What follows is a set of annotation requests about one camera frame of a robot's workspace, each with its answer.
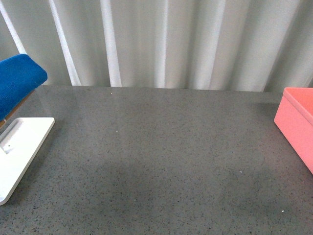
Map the blue microfiber cloth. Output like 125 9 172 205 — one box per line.
0 54 47 120

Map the white curtain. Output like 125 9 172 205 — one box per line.
0 0 313 92

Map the pink plastic box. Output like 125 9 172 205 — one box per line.
274 87 313 171

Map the white rack base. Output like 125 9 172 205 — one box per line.
0 117 55 205

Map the wooden rack bar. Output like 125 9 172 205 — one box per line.
0 91 33 129

